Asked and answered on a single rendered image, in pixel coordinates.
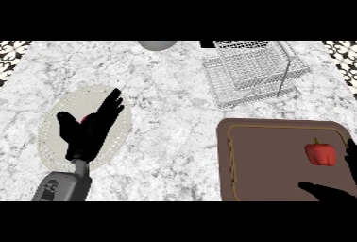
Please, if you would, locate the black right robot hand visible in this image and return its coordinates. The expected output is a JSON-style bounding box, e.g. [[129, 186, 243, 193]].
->
[[296, 137, 357, 202]]

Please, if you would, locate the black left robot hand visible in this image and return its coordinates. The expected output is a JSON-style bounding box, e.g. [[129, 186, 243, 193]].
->
[[56, 87, 125, 164]]

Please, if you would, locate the red bell pepper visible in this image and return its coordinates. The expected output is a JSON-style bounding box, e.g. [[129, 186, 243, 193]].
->
[[303, 137, 339, 167]]

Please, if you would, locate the brown tray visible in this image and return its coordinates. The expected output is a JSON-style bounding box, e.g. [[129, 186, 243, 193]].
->
[[216, 117, 357, 202]]

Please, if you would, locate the grey round bowl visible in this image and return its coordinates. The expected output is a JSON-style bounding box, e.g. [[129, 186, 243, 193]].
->
[[137, 40, 178, 52]]

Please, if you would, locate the white wire tiered basket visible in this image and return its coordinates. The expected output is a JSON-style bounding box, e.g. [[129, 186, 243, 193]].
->
[[200, 40, 311, 110]]

